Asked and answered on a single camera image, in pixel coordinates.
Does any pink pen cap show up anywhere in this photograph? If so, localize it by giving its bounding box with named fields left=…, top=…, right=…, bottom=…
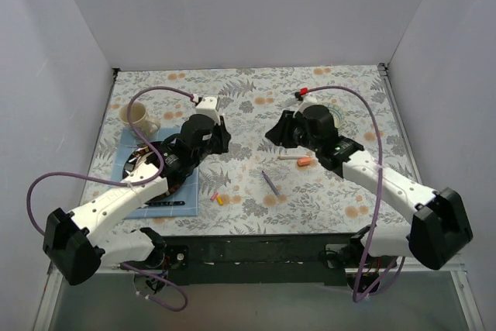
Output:
left=210, top=191, right=219, bottom=201

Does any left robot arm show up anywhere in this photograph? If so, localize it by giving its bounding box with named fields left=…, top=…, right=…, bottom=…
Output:
left=43, top=114, right=231, bottom=285

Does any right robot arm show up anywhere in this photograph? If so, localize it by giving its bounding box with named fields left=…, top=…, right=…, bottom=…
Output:
left=265, top=105, right=474, bottom=270

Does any grey orange marker pen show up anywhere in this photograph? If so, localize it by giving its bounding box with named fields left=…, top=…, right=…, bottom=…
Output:
left=280, top=98, right=298, bottom=109

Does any purple marker pen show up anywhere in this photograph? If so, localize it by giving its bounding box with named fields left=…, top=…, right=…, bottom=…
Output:
left=261, top=171, right=280, bottom=196

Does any yellow patterned bowl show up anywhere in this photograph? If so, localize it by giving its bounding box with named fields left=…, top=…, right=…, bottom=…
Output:
left=328, top=105, right=345, bottom=129

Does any floral tablecloth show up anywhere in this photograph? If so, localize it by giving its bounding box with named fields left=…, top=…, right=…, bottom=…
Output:
left=90, top=65, right=415, bottom=236

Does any blue checked cloth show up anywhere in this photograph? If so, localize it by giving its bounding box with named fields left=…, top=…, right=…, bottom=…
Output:
left=108, top=126, right=200, bottom=219

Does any beige ceramic mug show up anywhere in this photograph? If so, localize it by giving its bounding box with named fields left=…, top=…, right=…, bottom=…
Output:
left=119, top=101, right=160, bottom=141

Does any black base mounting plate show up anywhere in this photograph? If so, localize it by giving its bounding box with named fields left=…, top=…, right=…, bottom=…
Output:
left=164, top=233, right=363, bottom=286

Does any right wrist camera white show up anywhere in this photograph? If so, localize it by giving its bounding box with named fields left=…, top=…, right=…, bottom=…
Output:
left=288, top=93, right=315, bottom=112

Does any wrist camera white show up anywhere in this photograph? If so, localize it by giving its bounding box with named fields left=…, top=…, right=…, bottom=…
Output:
left=288, top=93, right=315, bottom=112
left=195, top=96, right=221, bottom=122

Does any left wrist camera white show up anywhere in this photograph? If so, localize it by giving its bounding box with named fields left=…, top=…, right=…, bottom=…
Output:
left=195, top=96, right=221, bottom=122

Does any purple cable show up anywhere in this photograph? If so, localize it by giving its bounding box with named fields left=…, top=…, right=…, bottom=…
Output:
left=352, top=255, right=407, bottom=303
left=26, top=85, right=198, bottom=237
left=119, top=263, right=190, bottom=312
left=294, top=84, right=385, bottom=303

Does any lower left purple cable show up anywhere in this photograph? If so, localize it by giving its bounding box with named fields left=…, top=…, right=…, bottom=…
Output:
left=119, top=263, right=190, bottom=312

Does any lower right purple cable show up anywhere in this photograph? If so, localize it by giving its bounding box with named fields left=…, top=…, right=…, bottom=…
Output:
left=352, top=255, right=407, bottom=303

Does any aluminium frame rail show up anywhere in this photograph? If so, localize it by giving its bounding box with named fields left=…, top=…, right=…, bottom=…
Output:
left=338, top=270, right=484, bottom=330

